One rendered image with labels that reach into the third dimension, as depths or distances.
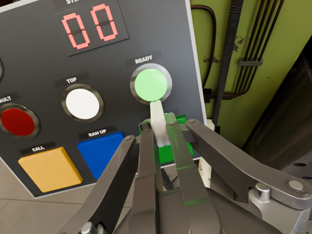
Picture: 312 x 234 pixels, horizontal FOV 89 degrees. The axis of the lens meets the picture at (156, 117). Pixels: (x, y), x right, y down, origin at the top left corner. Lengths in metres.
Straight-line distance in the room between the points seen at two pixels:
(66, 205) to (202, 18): 1.49
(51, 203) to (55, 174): 1.34
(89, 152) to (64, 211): 1.31
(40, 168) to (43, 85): 0.14
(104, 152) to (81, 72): 0.12
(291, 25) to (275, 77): 0.15
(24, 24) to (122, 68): 0.12
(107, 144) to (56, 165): 0.09
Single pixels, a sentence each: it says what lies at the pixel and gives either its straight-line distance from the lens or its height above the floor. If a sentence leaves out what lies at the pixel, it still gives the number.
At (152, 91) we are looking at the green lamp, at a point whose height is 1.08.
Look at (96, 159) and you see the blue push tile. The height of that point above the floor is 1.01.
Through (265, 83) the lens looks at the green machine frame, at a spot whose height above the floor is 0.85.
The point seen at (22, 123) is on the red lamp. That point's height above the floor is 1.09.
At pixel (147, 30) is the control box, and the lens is 0.22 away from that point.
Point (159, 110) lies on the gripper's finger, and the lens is 0.19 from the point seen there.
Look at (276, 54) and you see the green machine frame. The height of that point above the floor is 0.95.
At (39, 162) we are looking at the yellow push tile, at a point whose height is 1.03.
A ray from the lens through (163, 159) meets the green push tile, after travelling 0.27.
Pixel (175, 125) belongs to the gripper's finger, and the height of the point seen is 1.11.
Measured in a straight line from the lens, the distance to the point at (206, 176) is 0.62.
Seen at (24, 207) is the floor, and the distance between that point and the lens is 1.83.
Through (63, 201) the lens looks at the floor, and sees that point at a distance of 1.60.
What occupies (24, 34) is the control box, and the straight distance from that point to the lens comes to 0.26.
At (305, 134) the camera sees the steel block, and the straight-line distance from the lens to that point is 0.51.
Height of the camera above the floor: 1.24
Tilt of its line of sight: 54 degrees down
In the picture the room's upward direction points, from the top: 20 degrees counter-clockwise
